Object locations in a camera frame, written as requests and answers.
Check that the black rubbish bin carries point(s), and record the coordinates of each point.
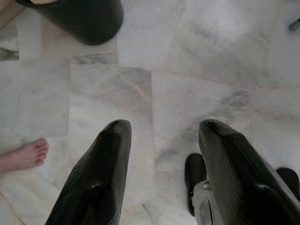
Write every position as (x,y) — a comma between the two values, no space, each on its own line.
(77,21)

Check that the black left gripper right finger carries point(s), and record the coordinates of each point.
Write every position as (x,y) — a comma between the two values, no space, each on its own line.
(243,182)

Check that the grey furniture foot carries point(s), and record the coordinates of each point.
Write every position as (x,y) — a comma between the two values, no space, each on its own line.
(295,25)

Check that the grey robot left leg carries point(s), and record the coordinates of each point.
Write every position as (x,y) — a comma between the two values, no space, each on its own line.
(202,206)

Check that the black robot foot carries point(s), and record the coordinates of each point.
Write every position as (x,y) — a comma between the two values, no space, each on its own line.
(289,181)
(195,171)

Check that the black robot left foot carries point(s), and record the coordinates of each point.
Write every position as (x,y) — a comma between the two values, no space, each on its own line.
(195,171)

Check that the person bare foot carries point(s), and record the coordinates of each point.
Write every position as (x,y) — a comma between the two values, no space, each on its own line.
(25,157)

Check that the black robot right foot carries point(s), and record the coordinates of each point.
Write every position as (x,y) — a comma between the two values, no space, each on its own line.
(289,181)

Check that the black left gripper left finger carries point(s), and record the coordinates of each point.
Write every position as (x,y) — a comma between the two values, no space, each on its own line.
(98,178)

